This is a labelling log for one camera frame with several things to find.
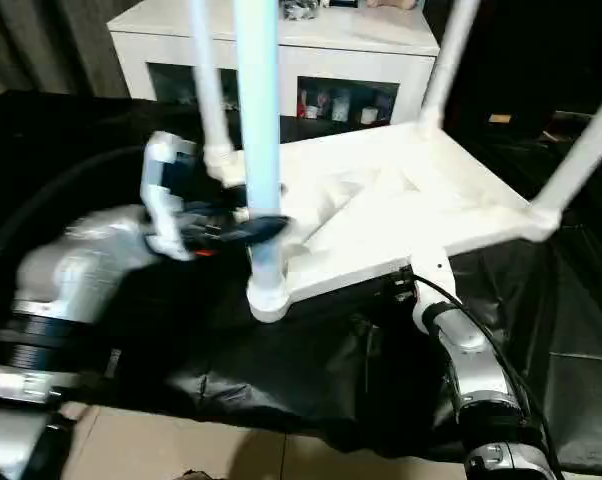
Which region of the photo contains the white plastic table top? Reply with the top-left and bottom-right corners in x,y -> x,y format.
200,122 -> 565,324

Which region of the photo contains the black mat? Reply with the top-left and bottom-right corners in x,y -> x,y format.
0,89 -> 602,474

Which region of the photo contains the white low cabinet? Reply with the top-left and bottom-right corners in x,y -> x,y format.
105,4 -> 441,126

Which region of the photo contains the black tangled bundle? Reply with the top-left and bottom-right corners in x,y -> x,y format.
280,0 -> 322,21

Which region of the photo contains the grey curtain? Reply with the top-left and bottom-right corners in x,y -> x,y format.
0,0 -> 132,101

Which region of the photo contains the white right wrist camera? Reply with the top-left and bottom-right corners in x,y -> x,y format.
408,248 -> 465,334

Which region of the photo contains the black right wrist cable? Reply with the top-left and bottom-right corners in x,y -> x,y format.
413,274 -> 567,480

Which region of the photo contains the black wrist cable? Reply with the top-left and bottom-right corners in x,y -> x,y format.
413,274 -> 567,480
0,144 -> 152,301

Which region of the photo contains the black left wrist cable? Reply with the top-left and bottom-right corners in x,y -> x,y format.
0,144 -> 152,301

